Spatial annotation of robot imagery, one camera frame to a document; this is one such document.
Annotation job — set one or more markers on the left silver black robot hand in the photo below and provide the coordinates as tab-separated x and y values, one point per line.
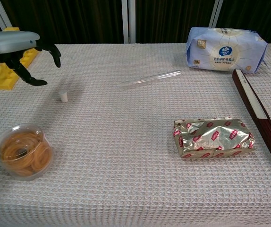
10	43

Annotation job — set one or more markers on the small white cap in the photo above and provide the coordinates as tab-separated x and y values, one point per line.
63	97

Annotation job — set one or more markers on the transparent glass test tube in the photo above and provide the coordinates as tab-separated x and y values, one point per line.
149	78

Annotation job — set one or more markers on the bunch of tan rubber bands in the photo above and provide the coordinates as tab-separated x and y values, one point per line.
31	153

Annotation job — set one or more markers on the beige waffle tablecloth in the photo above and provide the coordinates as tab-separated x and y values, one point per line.
116	142

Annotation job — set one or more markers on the blue tissue pack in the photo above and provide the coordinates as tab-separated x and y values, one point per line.
225	50

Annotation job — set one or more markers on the gold foil tea packet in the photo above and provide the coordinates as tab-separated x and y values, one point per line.
211	139

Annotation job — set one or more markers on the folded dark red fan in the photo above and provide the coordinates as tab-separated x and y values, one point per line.
256	106

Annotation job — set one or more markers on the white frame post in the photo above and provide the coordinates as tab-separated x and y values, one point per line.
1	13
129	21
215	13

